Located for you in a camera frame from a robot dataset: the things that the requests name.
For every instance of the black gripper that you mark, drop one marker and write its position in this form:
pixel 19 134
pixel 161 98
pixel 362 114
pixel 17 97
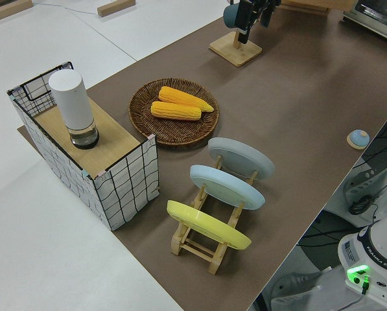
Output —
pixel 247 14

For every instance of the wooden drawer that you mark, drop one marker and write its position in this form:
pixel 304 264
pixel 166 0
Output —
pixel 306 4

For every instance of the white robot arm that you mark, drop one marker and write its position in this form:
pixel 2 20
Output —
pixel 374 249

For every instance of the dark blue mug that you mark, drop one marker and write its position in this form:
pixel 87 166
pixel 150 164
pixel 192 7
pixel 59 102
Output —
pixel 230 16

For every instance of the wooden mug tree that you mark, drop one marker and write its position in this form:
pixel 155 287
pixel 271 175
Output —
pixel 235 53

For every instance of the brown table mat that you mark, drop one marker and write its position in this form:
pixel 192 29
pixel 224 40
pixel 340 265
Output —
pixel 293 113

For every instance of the yellow corn cob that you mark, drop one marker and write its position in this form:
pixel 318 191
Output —
pixel 175 111
pixel 180 96

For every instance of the white countertop oven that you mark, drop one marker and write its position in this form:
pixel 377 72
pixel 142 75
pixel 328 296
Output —
pixel 371 16

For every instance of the grey plate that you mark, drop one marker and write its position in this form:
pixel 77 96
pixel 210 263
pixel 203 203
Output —
pixel 241 157

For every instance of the brown wicker basket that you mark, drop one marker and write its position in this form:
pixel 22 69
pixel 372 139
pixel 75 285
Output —
pixel 167 133

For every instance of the wooden block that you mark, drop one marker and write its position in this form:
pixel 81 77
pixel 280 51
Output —
pixel 115 7
pixel 8 9

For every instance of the blue dome bell wooden base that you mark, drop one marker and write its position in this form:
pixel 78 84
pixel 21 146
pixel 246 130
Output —
pixel 359 137

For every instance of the light blue plate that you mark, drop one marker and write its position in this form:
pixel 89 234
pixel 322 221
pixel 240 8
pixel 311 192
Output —
pixel 225 186

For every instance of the white cylinder with clear base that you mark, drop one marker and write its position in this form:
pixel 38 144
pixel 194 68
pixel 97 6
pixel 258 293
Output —
pixel 71 103

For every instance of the grid pattern fabric box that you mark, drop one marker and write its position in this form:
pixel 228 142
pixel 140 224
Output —
pixel 128 181

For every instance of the yellow plate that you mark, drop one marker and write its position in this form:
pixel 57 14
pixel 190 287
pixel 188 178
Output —
pixel 206 225

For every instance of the wooden dish rack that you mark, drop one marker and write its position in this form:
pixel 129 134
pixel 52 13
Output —
pixel 177 244

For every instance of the white perforated metal bracket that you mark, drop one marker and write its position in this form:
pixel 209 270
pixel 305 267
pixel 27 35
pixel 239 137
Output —
pixel 361 184
pixel 297 291

